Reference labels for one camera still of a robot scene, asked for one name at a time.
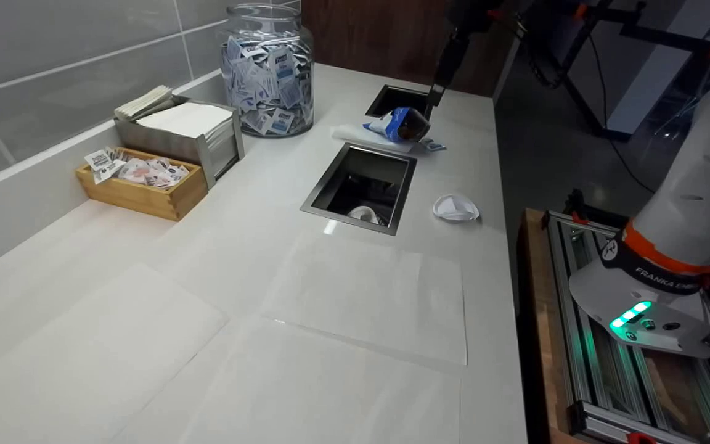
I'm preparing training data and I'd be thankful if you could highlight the blue snack packet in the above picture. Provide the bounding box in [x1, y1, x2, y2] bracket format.
[365, 107, 430, 144]

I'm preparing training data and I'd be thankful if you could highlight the white orange robot arm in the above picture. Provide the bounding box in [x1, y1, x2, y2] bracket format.
[568, 88, 710, 357]

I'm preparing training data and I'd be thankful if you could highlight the near steel garbage chute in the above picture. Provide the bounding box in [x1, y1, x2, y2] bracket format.
[300, 144, 416, 238]

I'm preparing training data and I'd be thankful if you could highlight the steel garbage chute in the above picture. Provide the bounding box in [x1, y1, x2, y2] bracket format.
[368, 85, 437, 117]
[300, 144, 416, 238]

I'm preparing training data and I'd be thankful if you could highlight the far steel garbage chute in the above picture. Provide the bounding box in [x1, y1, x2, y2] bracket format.
[368, 85, 437, 117]

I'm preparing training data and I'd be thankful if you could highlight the white plastic lid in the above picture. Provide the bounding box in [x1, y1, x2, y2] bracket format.
[433, 195, 481, 223]

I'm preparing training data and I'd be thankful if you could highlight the glass jar of sachets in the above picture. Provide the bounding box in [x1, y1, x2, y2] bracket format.
[221, 0, 312, 139]

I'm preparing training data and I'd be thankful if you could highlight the wooden tray of sachets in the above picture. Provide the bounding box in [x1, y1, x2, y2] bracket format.
[77, 149, 208, 219]

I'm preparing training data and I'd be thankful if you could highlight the aluminium frame robot mount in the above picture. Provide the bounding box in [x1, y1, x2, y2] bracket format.
[518, 207, 710, 444]

